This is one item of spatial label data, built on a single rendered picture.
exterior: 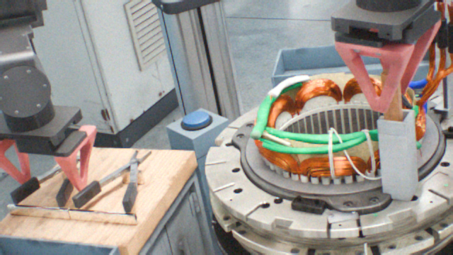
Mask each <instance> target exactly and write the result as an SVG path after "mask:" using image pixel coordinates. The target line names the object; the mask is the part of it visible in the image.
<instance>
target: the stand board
mask: <svg viewBox="0 0 453 255"><path fill-rule="evenodd" d="M136 150H137V151H139V153H138V155H137V158H142V157H143V156H144V155H145V154H147V153H149V152H150V151H151V152H152V154H151V155H150V156H149V157H148V158H146V159H145V160H144V162H143V163H142V164H140V165H139V167H138V170H142V173H143V177H144V181H145V184H144V185H139V184H137V191H138V194H137V198H136V201H135V202H134V207H133V208H132V210H131V212H129V213H136V214H137V219H138V222H139V224H138V225H121V224H112V223H102V222H84V221H75V220H65V219H56V218H46V217H28V216H18V215H11V214H10V213H9V214H8V215H7V216H6V217H5V218H4V219H3V220H2V221H1V222H0V234H4V235H12V236H20V237H34V238H36V239H51V240H59V241H68V242H83V243H92V244H107V245H115V246H118V247H119V250H120V254H121V255H138V253H139V251H140V250H141V248H142V247H143V245H144V243H146V242H147V240H148V238H149V237H150V236H151V234H152V232H153V231H154V229H155V227H156V226H157V225H158V223H159V221H161V219H162V218H163V217H164V215H165V213H166V211H167V210H168V209H169V207H170V206H171V204H172V202H173V200H175V199H176V197H177V195H178V194H179V193H180V191H181V190H182V188H183V186H184V185H185V183H186V181H188V179H189V178H190V177H191V175H192V173H193V172H194V170H195V168H196V167H197V160H196V157H195V152H194V151H178V150H154V149H108V147H93V150H92V153H91V156H90V158H89V162H88V178H87V185H89V184H90V183H92V182H93V181H95V180H96V181H100V180H101V179H103V178H104V177H106V176H108V174H110V173H112V172H114V171H115V170H117V169H119V168H121V167H122V166H124V165H126V164H127V163H129V160H130V158H131V157H132V155H133V154H134V153H135V152H136ZM63 182H64V180H63V178H62V173H58V174H57V175H55V176H54V178H51V179H49V180H48V181H46V182H44V183H41V184H40V188H39V189H37V190H36V191H35V192H34V193H33V194H32V195H30V196H29V197H28V198H26V199H24V200H23V201H21V202H20V203H19V204H18V205H37V206H48V207H49V208H59V205H58V204H57V201H56V198H55V197H56V195H57V193H58V191H59V190H60V188H61V186H62V184H63ZM127 185H128V184H125V183H123V182H122V177H119V178H117V179H116V180H115V181H114V182H111V183H109V184H108V185H106V186H104V187H102V188H101V193H99V194H98V195H97V196H96V197H95V198H93V199H92V200H90V201H89V202H87V203H86V204H85V206H83V207H82V208H81V209H79V210H99V211H110V212H120V213H125V211H124V208H123V205H122V199H123V197H124V195H125V191H126V190H127ZM73 187H74V189H73V191H72V193H71V195H70V197H69V199H68V202H67V204H66V206H65V207H64V208H68V209H77V208H75V204H74V203H73V200H72V197H73V196H75V195H76V194H77V193H79V192H78V190H77V189H76V187H75V186H73Z"/></svg>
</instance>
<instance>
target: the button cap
mask: <svg viewBox="0 0 453 255"><path fill-rule="evenodd" d="M209 119H210V118H209V114H208V113H206V112H204V111H195V112H192V113H189V114H187V115H185V116H184V118H183V124H184V126H186V127H190V128H193V127H198V126H201V125H204V124H206V123H208V122H209Z"/></svg>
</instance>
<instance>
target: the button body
mask: <svg viewBox="0 0 453 255"><path fill-rule="evenodd" d="M197 111H204V112H206V113H208V114H210V115H211V116H212V119H213V121H212V124H211V125H210V126H208V127H206V128H204V129H202V130H196V131H187V130H184V129H182V128H181V126H180V123H181V120H182V119H183V118H184V117H183V118H181V119H179V120H177V121H176V122H174V123H171V124H170V125H167V126H166V129H167V133H168V139H169V142H170V146H171V150H178V151H194V152H195V157H196V160H197V167H196V168H195V171H196V175H197V181H198V184H199V189H200V194H202V200H203V204H204V207H205V213H206V217H207V223H208V226H209V231H210V236H211V240H212V246H213V249H214V252H215V255H223V254H222V252H221V251H220V249H219V247H218V246H217V242H216V240H215V238H214V235H213V232H212V221H211V219H212V206H211V202H210V189H209V186H208V183H207V177H206V173H205V163H206V158H207V154H208V152H209V150H210V147H220V146H217V145H216V142H215V140H216V139H217V138H218V137H219V135H220V133H221V132H222V131H223V130H224V129H225V128H228V127H229V125H230V124H229V119H226V118H224V117H222V116H220V115H217V114H214V113H211V112H209V111H207V110H204V109H202V108H201V109H199V110H197Z"/></svg>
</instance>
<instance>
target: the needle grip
mask: <svg viewBox="0 0 453 255"><path fill-rule="evenodd" d="M388 72H389V69H385V70H384V71H383V72H382V73H381V84H382V91H383V89H384V86H385V83H386V78H387V75H388ZM384 119H385V120H389V121H396V122H403V111H402V98H401V82H400V84H399V85H398V87H397V89H396V93H395V94H394V97H393V99H392V101H391V104H390V106H389V109H388V111H387V112H386V113H384Z"/></svg>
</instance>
